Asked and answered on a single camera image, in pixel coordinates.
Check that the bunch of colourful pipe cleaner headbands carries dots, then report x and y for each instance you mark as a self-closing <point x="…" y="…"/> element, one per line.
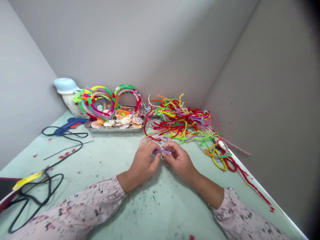
<point x="105" y="105"/>

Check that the blue glue gun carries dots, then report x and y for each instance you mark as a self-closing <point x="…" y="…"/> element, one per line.
<point x="72" y="123"/>

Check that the red hoop band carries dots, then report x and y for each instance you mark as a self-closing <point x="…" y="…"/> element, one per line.
<point x="233" y="165"/>

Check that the short purple pipe cleaner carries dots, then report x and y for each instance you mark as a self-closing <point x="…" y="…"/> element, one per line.
<point x="162" y="151"/>

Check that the long red pipe cleaner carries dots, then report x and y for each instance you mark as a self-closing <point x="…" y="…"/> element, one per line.
<point x="252" y="183"/>

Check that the pile of colourful pipe cleaners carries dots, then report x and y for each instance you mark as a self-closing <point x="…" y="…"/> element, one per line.
<point x="182" y="120"/>

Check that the long pink pipe cleaner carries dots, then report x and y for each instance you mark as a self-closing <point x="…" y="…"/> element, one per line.
<point x="237" y="148"/>

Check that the white bottle with blue cap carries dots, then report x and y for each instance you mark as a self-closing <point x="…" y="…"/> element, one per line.
<point x="70" y="100"/>

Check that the dark red-edged flat object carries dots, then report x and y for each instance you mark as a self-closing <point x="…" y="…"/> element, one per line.
<point x="6" y="187"/>

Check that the metal tray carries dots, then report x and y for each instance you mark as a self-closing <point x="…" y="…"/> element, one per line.
<point x="112" y="130"/>

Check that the yellow tape tag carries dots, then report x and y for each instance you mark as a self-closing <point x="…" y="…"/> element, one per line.
<point x="26" y="180"/>

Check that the thin black stick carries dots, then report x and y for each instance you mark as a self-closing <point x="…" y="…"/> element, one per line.
<point x="67" y="150"/>

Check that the person's left hand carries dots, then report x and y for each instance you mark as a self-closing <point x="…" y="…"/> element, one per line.
<point x="142" y="162"/>

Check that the person's right hand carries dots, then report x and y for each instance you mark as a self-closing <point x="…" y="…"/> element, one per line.
<point x="182" y="163"/>

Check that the pile of seashells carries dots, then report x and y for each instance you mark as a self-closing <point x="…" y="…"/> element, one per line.
<point x="122" y="121"/>

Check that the yellow hoop band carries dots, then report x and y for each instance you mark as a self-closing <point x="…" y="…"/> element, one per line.
<point x="217" y="163"/>

